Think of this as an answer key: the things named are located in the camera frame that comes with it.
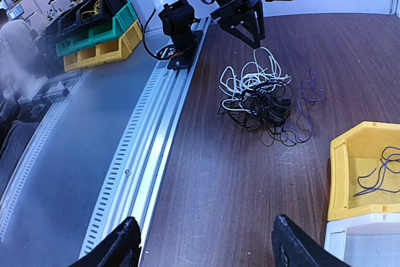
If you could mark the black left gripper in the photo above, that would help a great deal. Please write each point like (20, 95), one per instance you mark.
(243, 19)

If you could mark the white plastic bin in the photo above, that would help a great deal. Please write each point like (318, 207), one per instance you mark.
(367, 240)

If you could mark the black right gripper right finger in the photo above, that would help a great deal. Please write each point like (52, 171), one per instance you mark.
(291, 246)

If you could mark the aluminium front rail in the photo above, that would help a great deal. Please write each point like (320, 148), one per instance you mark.
(96, 158)

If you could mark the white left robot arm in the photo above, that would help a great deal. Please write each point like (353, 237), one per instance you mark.
(177, 16)

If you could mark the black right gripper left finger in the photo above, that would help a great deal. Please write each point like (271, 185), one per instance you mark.
(121, 247)

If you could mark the stacked background bins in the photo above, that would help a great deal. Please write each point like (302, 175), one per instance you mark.
(97, 32)

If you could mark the yellow bin left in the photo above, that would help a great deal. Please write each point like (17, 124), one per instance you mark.
(364, 171)

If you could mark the person in background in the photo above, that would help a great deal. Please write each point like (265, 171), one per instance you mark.
(18, 54)

